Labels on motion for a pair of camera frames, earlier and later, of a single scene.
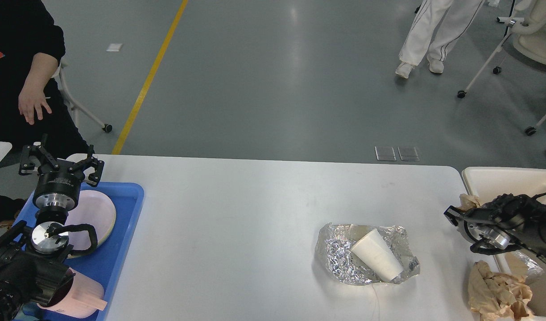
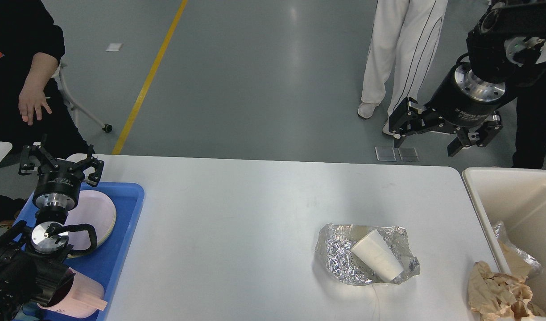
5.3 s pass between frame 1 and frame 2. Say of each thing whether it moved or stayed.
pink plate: stayed
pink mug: stayed
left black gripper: stayed
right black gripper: moved
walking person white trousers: moved
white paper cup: stayed
